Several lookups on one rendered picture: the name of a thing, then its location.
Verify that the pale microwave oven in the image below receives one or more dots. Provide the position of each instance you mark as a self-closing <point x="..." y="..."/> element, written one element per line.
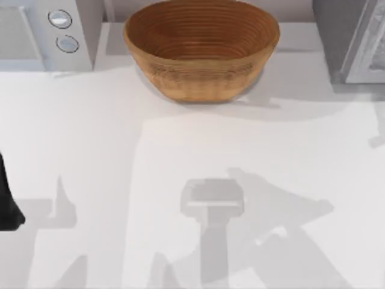
<point x="36" y="36"/>

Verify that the brown woven basket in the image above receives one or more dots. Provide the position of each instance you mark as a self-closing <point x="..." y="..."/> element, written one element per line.
<point x="201" y="51"/>

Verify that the round microwave knob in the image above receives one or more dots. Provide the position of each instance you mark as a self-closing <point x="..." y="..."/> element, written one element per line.
<point x="67" y="43"/>
<point x="59" y="18"/>

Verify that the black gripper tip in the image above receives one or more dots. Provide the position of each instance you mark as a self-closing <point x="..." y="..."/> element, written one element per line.
<point x="7" y="204"/>

